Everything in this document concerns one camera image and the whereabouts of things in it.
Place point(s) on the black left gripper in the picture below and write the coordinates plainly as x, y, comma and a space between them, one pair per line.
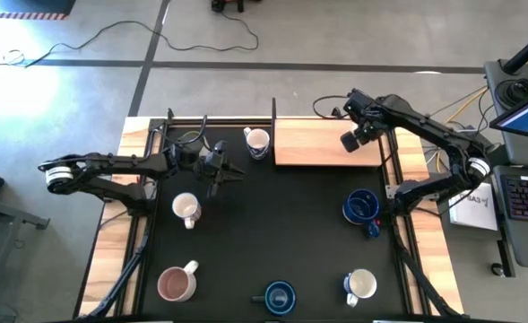
210, 168

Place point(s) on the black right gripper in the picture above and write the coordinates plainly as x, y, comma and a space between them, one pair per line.
366, 119

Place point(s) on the white mug blue-green pattern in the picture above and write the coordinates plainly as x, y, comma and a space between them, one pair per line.
258, 140

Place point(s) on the red white patterned mug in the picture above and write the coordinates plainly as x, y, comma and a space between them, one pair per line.
185, 206

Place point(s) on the large navy blue mug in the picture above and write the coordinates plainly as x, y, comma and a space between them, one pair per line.
360, 208

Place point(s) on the dark blue glazed mug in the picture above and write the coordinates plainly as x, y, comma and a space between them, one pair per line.
280, 298

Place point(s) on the white mug blue pattern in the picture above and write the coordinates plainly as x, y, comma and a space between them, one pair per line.
363, 283

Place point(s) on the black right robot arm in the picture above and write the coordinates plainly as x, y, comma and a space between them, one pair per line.
425, 123

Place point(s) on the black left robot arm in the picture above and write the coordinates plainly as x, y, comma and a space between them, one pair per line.
111, 163

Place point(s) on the wooden tray board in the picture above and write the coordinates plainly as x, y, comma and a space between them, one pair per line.
308, 148

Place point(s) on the white printed booklet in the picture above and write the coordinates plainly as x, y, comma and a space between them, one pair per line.
474, 213

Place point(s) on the black equipment base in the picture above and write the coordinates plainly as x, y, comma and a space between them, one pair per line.
218, 4

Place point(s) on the black caster wheel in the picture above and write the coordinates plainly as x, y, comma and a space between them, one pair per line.
496, 269

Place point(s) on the black cart leg bar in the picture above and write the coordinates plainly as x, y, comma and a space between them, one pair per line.
508, 260

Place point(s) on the grey metal stand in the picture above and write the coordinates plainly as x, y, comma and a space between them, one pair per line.
3, 211

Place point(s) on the dark floor mat striped edge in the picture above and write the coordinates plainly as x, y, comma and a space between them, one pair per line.
35, 5

